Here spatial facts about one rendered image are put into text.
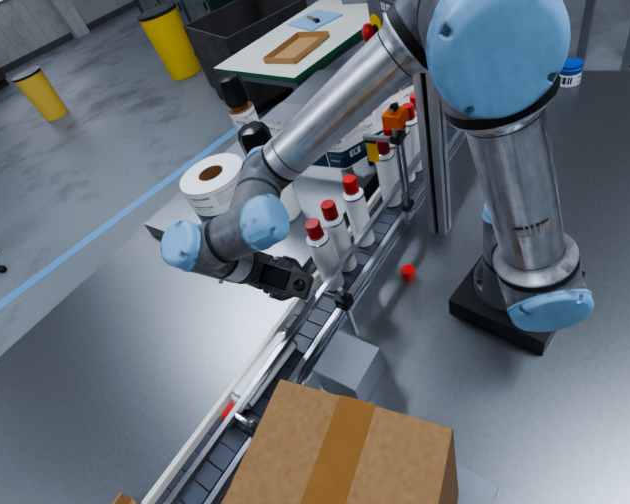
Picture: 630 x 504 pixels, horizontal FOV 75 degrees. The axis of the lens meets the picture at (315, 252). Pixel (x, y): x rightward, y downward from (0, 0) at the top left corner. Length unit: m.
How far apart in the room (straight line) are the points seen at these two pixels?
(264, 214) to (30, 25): 10.73
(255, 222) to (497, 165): 0.32
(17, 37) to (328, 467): 10.90
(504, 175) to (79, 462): 1.02
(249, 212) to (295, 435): 0.30
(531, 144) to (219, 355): 0.82
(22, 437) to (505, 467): 1.08
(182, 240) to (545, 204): 0.49
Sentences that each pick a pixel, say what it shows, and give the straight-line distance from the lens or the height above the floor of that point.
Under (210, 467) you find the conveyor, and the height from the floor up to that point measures 0.88.
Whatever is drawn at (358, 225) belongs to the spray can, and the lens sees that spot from 1.01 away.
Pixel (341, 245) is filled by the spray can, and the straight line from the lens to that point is 0.95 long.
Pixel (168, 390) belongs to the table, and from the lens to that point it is 1.09.
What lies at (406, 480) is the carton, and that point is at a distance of 0.53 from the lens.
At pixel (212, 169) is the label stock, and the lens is 1.34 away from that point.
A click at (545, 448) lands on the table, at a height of 0.83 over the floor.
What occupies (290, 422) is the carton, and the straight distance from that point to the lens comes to 0.59.
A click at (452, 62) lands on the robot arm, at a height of 1.46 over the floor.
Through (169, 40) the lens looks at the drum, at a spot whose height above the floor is 0.46.
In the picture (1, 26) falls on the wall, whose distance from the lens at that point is 11.10.
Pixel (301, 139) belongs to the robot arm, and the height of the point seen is 1.33.
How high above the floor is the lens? 1.63
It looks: 43 degrees down
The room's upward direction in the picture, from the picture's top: 21 degrees counter-clockwise
